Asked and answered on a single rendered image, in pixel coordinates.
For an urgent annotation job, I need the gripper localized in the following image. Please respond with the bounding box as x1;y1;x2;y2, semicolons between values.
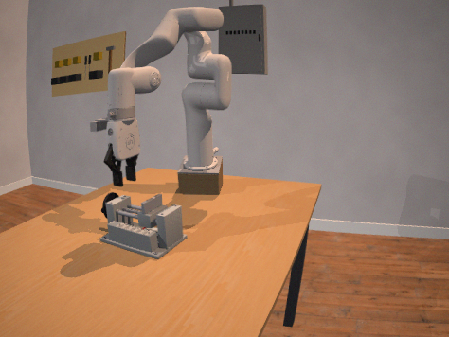
104;117;140;186

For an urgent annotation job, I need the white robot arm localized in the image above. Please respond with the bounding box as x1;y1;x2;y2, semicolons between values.
90;7;232;171

